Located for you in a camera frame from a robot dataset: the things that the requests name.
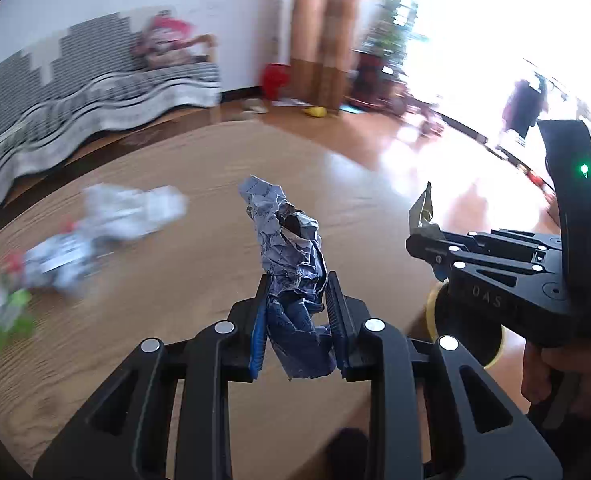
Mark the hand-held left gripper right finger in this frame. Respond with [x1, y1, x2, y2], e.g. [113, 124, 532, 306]
[325, 270, 564, 480]

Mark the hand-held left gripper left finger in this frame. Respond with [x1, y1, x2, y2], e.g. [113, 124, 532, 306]
[32, 274, 269, 480]

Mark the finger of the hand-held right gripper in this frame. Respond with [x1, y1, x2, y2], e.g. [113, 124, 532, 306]
[427, 249, 547, 287]
[405, 225, 562, 262]

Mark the blue-grey printed paper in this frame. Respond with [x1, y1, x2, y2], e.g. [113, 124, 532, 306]
[238, 175, 339, 380]

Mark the dark foil wrapper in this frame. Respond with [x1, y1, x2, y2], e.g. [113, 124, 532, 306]
[408, 181, 444, 241]

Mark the yellow rimmed trash bin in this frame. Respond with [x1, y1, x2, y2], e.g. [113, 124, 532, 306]
[424, 280, 509, 372]

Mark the person's right hand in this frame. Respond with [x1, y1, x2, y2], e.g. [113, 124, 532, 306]
[520, 341, 591, 418]

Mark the toy tricycle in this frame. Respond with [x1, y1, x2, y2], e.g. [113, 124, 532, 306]
[398, 92, 447, 137]

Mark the white plastic bag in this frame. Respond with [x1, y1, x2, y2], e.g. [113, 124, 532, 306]
[82, 184, 190, 247]

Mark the silver white blister packet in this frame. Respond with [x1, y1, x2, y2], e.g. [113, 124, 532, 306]
[24, 230, 103, 297]

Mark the potted green plant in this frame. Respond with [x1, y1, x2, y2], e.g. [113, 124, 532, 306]
[350, 0, 422, 112]

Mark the green wet wipe packet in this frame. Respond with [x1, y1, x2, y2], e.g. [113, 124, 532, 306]
[0, 280, 38, 352]

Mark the red bucket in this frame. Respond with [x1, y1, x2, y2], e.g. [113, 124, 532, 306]
[262, 62, 291, 102]

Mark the small red wrapper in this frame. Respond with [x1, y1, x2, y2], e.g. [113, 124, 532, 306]
[1, 251, 27, 277]

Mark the brown striped curtain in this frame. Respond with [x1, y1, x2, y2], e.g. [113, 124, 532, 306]
[289, 0, 365, 117]

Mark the grey striped sofa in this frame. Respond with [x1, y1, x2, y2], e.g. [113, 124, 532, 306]
[0, 7, 222, 222]

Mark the wooden frame sofa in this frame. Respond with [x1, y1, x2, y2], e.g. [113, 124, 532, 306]
[188, 34, 222, 108]

